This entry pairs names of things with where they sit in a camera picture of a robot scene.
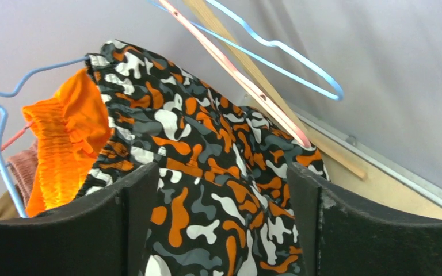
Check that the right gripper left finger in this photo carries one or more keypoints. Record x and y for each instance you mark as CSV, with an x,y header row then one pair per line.
x,y
102,233

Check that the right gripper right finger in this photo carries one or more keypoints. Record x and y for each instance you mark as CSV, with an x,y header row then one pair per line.
x,y
343,233

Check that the pink wire hanger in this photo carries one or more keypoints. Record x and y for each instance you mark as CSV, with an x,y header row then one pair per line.
x,y
16,136
248,85

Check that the brown shorts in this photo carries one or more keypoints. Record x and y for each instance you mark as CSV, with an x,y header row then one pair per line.
x,y
7,209

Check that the pink shorts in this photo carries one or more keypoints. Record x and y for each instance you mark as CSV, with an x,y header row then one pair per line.
x,y
23,166

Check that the orange shorts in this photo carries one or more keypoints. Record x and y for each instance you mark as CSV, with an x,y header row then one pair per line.
x,y
71,128

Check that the camouflage patterned shorts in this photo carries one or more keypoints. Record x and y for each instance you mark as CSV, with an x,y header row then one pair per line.
x,y
223,203

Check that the wooden diagonal rack bar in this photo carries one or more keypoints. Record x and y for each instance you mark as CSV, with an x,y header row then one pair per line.
x,y
210,21

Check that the aluminium frame rail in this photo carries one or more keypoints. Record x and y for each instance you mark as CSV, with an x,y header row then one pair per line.
x,y
386,183

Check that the empty blue wire hanger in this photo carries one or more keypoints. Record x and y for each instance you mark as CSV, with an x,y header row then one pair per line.
x,y
337,95

